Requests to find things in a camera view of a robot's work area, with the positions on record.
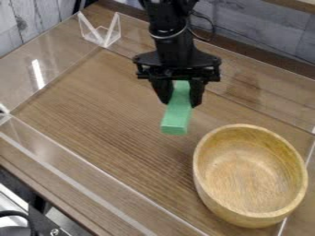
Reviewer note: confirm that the clear acrylic enclosure wall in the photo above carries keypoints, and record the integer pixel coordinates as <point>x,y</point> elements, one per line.
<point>80,137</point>

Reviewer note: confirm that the round wooden bowl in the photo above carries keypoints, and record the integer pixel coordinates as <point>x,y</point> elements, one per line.
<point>250,175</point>

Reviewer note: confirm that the clear acrylic corner bracket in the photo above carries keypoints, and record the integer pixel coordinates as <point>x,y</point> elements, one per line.
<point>102,36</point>

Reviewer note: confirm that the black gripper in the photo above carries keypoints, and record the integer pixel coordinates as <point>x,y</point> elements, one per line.
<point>178,61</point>

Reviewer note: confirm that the black metal clamp bracket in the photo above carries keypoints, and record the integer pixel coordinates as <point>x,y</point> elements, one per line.
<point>44,226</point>

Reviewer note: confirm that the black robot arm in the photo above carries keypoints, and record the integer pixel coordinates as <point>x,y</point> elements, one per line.
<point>168,16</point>

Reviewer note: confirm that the green rectangular block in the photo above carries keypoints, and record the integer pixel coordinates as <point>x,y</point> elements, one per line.
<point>178,111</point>

